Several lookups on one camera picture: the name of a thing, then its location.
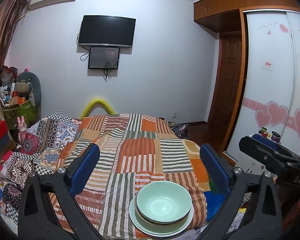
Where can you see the pink bunny toy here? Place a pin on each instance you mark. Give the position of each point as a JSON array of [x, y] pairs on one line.
[[22, 128]]

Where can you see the wall television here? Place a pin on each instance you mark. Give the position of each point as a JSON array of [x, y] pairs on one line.
[[101, 30]]

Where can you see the mint green bowl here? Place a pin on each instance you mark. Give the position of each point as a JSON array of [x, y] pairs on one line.
[[163, 202]]

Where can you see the wooden door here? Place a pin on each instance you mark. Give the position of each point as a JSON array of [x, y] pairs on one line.
[[226, 86]]

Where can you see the small wall monitor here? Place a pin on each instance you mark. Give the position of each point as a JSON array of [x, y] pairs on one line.
[[103, 58]]

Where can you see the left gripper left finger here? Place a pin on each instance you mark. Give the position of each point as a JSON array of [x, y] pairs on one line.
[[37, 218]]

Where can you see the wall socket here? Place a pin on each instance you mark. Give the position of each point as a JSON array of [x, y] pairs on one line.
[[174, 115]]

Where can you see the grey plush toy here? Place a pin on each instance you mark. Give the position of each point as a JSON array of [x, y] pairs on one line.
[[28, 84]]

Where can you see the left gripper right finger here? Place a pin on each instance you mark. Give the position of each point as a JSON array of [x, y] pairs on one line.
[[262, 219]]

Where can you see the yellow foam hoop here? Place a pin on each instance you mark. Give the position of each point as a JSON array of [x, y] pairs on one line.
[[94, 104]]

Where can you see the mint green plate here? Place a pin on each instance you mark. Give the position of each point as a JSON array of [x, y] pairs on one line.
[[162, 229]]

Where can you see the patterned mosaic quilt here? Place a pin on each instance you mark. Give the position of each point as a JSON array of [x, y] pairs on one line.
[[42, 152]]

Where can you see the white sliding wardrobe door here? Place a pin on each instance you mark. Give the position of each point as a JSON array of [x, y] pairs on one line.
[[272, 88]]

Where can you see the wooden wardrobe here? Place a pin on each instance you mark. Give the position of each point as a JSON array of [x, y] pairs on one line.
[[226, 17]]

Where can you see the striped patchwork blanket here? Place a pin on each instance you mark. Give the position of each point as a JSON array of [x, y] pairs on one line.
[[135, 150]]

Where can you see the colourful fleece blanket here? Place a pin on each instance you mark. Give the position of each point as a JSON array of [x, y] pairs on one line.
[[209, 184]]

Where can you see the green box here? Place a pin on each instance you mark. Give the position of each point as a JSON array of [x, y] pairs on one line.
[[26, 110]]

